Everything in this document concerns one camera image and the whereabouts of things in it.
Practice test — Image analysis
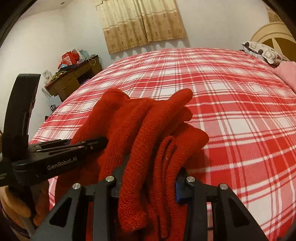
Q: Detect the red knitted sweater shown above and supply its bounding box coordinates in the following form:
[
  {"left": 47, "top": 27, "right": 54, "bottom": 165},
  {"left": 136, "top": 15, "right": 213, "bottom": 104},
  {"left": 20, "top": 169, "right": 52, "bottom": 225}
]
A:
[{"left": 55, "top": 89, "right": 209, "bottom": 240}]

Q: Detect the person's left hand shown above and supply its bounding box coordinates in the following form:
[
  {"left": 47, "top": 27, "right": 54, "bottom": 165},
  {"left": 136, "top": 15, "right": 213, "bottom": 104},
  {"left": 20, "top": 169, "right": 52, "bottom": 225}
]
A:
[{"left": 1, "top": 180, "right": 50, "bottom": 229}]

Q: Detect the brown wooden desk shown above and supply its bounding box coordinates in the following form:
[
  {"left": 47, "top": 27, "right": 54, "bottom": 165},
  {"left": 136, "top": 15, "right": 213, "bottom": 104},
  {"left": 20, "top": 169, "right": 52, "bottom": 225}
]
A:
[{"left": 45, "top": 55, "right": 102, "bottom": 101}]

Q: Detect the white paper bag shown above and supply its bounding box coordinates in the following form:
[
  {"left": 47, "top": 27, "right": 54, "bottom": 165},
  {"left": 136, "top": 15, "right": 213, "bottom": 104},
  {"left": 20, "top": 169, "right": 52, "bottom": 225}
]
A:
[{"left": 42, "top": 70, "right": 53, "bottom": 84}]

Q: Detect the red white plaid bedspread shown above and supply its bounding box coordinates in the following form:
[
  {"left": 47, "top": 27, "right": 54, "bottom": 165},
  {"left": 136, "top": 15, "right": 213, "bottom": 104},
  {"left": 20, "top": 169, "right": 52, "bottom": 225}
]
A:
[{"left": 32, "top": 48, "right": 295, "bottom": 240}]

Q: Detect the red gift bag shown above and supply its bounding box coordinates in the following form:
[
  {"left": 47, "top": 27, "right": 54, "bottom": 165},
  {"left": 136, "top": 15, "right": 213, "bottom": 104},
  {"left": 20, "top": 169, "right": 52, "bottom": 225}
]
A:
[{"left": 62, "top": 51, "right": 80, "bottom": 66}]

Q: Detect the pink folded blanket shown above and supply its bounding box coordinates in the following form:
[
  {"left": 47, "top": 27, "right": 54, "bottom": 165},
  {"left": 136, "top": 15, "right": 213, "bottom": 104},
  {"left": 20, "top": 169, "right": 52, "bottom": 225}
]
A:
[{"left": 274, "top": 61, "right": 296, "bottom": 92}]

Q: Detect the patterned grey white pillow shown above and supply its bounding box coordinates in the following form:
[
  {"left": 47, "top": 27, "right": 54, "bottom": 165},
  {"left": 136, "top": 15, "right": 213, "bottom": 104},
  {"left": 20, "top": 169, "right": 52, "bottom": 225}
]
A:
[{"left": 241, "top": 41, "right": 290, "bottom": 67}]

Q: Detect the beige patterned window curtain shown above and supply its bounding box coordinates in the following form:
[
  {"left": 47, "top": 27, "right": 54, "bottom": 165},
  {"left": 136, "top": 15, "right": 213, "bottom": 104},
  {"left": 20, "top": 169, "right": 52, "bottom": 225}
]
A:
[{"left": 96, "top": 0, "right": 187, "bottom": 54}]

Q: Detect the cream wooden headboard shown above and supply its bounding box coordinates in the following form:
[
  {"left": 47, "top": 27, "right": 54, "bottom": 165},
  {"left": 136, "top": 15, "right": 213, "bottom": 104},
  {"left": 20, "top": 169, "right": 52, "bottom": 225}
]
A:
[{"left": 251, "top": 22, "right": 296, "bottom": 61}]

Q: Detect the beige corner curtain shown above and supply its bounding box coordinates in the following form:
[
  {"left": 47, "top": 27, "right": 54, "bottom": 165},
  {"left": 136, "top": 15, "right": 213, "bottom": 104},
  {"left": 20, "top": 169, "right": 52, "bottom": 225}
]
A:
[{"left": 265, "top": 5, "right": 282, "bottom": 23}]

